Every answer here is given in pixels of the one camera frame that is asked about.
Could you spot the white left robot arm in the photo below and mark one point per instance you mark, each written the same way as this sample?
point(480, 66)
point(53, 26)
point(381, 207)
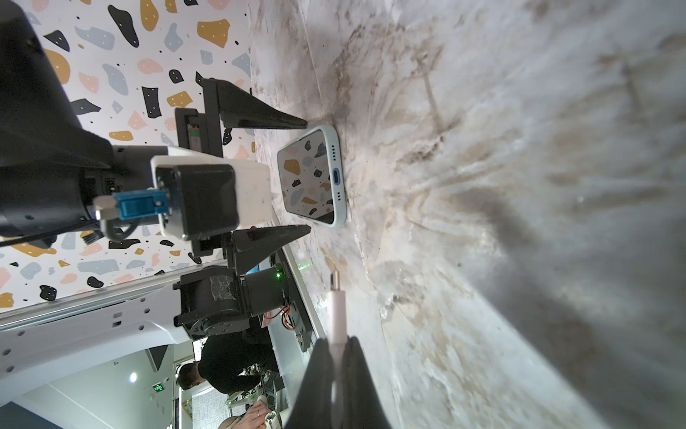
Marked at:
point(124, 225)

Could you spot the black phone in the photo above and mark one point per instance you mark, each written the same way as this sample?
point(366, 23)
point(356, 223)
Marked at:
point(311, 177)

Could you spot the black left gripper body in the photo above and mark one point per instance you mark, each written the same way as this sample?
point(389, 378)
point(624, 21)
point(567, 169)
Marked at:
point(208, 188)

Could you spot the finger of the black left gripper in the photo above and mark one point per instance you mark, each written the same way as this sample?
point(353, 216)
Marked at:
point(252, 246)
point(239, 109)

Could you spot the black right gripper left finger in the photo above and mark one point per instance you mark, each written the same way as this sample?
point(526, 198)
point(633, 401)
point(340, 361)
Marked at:
point(313, 406)

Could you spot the person in dark clothes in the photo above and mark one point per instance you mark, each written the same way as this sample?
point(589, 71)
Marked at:
point(231, 363)

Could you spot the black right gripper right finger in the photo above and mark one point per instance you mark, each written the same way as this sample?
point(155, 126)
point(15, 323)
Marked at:
point(361, 405)

